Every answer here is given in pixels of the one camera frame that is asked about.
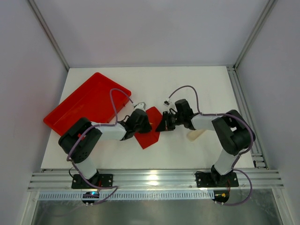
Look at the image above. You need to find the red paper napkin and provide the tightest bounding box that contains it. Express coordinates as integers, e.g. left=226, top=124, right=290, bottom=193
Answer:
left=135, top=106, right=162, bottom=150

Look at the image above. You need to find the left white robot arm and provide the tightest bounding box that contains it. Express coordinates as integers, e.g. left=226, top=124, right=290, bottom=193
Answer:
left=58, top=108, right=152, bottom=188

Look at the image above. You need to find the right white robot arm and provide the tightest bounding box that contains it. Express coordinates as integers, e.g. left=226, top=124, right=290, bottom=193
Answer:
left=156, top=99, right=255, bottom=188

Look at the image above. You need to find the cream utensil case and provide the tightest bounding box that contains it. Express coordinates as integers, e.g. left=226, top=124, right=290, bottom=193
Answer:
left=187, top=129, right=206, bottom=142

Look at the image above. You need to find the red plastic tray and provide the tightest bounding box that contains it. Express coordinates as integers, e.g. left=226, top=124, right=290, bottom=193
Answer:
left=43, top=72, right=131, bottom=136

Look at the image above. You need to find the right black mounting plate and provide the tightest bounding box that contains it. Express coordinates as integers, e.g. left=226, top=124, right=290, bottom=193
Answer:
left=195, top=171, right=239, bottom=188

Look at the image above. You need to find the black mounting plate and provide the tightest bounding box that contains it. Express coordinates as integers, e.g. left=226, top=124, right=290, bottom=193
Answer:
left=195, top=171, right=239, bottom=188
left=71, top=174, right=113, bottom=189

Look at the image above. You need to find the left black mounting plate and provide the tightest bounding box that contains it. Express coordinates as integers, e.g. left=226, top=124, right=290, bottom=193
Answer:
left=71, top=174, right=113, bottom=189

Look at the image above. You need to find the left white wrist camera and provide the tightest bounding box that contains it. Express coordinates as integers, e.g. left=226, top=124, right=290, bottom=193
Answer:
left=133, top=102, right=146, bottom=111

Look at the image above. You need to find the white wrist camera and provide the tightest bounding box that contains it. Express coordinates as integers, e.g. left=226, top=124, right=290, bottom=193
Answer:
left=133, top=102, right=146, bottom=111
left=163, top=98, right=172, bottom=107

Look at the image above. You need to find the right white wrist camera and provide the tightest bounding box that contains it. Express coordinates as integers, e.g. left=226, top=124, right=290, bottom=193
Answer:
left=163, top=98, right=172, bottom=107

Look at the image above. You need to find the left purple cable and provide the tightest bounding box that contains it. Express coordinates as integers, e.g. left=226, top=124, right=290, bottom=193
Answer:
left=67, top=88, right=135, bottom=207

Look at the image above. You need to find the purple cable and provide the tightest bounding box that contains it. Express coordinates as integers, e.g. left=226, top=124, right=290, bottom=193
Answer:
left=67, top=88, right=135, bottom=207
left=166, top=85, right=256, bottom=207

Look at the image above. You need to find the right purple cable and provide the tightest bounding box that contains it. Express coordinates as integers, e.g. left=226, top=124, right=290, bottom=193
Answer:
left=166, top=85, right=256, bottom=207

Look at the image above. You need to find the slotted white cable duct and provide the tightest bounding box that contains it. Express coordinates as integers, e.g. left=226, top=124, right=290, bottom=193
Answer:
left=38, top=190, right=215, bottom=201

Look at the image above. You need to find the right aluminium side rail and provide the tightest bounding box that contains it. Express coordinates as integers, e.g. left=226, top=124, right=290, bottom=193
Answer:
left=226, top=66, right=269, bottom=170

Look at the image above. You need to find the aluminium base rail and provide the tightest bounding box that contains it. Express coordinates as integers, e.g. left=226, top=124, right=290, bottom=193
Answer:
left=27, top=168, right=284, bottom=192

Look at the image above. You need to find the right aluminium frame post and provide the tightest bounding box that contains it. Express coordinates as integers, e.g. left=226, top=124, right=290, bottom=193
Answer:
left=233, top=0, right=278, bottom=70

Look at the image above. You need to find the aluminium frame post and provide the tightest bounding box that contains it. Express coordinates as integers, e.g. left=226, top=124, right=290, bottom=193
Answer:
left=27, top=0, right=70, bottom=71
left=233, top=0, right=278, bottom=70

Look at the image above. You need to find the left aluminium frame post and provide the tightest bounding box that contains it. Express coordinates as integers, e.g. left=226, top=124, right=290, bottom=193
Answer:
left=27, top=0, right=70, bottom=71

